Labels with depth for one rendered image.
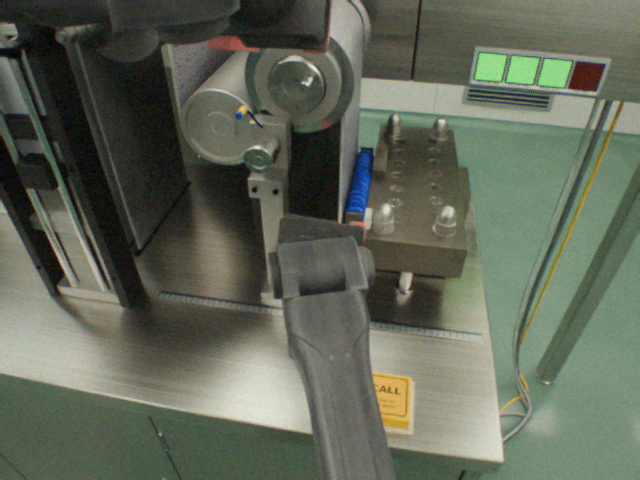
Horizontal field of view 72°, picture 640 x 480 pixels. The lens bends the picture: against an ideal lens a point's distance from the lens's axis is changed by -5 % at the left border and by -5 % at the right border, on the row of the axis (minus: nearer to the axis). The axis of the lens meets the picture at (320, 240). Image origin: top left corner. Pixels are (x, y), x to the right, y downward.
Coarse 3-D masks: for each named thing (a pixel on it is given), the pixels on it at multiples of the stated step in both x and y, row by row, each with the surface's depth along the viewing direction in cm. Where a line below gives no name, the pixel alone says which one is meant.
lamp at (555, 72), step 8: (544, 64) 82; (552, 64) 82; (560, 64) 82; (568, 64) 81; (544, 72) 83; (552, 72) 83; (560, 72) 82; (568, 72) 82; (544, 80) 84; (552, 80) 84; (560, 80) 83
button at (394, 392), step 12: (384, 384) 62; (396, 384) 62; (408, 384) 62; (384, 396) 61; (396, 396) 61; (408, 396) 61; (384, 408) 60; (396, 408) 60; (408, 408) 60; (384, 420) 59; (396, 420) 58; (408, 420) 58
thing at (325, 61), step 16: (272, 48) 57; (272, 64) 58; (320, 64) 57; (336, 64) 58; (256, 80) 60; (336, 80) 58; (336, 96) 60; (272, 112) 63; (288, 112) 62; (320, 112) 61
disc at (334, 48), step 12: (264, 48) 58; (336, 48) 57; (252, 60) 59; (336, 60) 58; (348, 60) 57; (252, 72) 60; (348, 72) 58; (252, 84) 61; (348, 84) 59; (252, 96) 63; (348, 96) 60; (264, 108) 63; (336, 108) 62; (324, 120) 63; (336, 120) 63
